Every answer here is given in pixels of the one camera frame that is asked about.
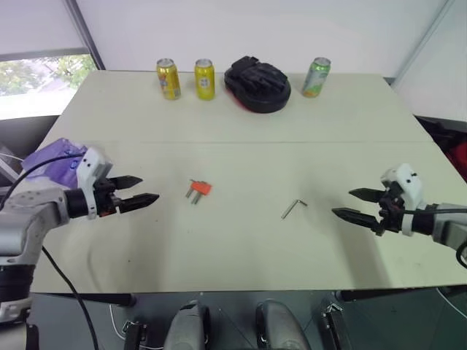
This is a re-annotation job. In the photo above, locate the green drink can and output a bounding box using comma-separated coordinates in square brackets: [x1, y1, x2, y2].
[301, 56, 333, 99]

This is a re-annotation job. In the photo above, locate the black window frame post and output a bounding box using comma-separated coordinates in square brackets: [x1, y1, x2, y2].
[66, 0, 107, 71]

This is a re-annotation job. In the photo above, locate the dark side cabinet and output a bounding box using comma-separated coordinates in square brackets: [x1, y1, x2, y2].
[0, 114, 61, 187]

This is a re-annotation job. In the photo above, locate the small red block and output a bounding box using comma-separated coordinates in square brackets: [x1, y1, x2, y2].
[191, 181, 214, 196]

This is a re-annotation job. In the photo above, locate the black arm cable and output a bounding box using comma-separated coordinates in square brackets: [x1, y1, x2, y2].
[401, 204, 467, 268]
[0, 153, 83, 212]

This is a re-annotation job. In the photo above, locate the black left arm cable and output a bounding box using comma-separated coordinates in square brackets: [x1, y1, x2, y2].
[0, 153, 83, 212]

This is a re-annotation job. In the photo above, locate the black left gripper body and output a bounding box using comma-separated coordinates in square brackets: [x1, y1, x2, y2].
[93, 177, 123, 219]

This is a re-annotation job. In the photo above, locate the red object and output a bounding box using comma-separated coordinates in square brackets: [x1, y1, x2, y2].
[445, 141, 467, 173]

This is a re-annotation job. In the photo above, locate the yellow can with orange print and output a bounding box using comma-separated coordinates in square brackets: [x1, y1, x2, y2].
[156, 58, 182, 101]

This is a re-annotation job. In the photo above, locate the black table clamp bracket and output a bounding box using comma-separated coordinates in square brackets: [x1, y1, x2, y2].
[320, 297, 353, 350]
[121, 319, 148, 350]

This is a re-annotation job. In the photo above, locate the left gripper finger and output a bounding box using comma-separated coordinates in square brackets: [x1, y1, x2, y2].
[117, 192, 161, 214]
[110, 175, 144, 191]

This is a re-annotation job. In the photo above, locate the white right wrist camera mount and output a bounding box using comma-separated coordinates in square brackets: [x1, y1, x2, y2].
[379, 163, 425, 237]

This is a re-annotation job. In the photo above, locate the plain yellow drink can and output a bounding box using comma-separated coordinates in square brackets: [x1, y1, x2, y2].
[193, 58, 217, 101]

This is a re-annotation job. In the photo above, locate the thin white wire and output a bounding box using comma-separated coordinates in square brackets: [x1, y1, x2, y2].
[108, 303, 127, 341]

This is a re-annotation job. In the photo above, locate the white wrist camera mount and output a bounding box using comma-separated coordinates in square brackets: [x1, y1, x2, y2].
[75, 147, 114, 220]
[379, 163, 425, 237]

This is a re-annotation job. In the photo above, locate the purple plastic bag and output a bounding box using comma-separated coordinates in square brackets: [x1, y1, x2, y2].
[20, 137, 90, 187]

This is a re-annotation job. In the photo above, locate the black boxing focus pad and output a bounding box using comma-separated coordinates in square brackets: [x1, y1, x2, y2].
[223, 55, 293, 115]

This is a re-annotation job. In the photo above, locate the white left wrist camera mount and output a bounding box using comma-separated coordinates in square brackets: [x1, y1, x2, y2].
[75, 147, 114, 220]

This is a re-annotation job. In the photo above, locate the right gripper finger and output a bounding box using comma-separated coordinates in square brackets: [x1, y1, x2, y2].
[331, 207, 381, 231]
[348, 187, 385, 203]

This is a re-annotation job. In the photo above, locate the black equipment pile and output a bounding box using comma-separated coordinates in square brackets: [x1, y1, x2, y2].
[414, 114, 467, 187]

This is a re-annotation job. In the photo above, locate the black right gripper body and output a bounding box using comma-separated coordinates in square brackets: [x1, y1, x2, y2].
[375, 182, 405, 237]

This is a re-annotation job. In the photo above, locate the window with trees outside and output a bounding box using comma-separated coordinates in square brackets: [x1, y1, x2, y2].
[0, 53, 98, 98]

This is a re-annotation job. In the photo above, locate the grey wall corner profile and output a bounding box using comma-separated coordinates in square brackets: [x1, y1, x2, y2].
[390, 0, 467, 88]

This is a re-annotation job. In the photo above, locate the white roller blind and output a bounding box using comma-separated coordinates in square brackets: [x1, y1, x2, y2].
[0, 0, 90, 56]

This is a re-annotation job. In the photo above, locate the black table frame bar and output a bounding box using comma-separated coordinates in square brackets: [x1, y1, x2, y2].
[334, 287, 441, 303]
[72, 292, 138, 308]

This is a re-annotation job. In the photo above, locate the black hanging cable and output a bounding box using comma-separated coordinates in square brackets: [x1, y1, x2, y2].
[41, 246, 100, 350]

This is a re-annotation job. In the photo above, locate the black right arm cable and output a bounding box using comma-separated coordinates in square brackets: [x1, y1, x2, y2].
[401, 204, 467, 268]

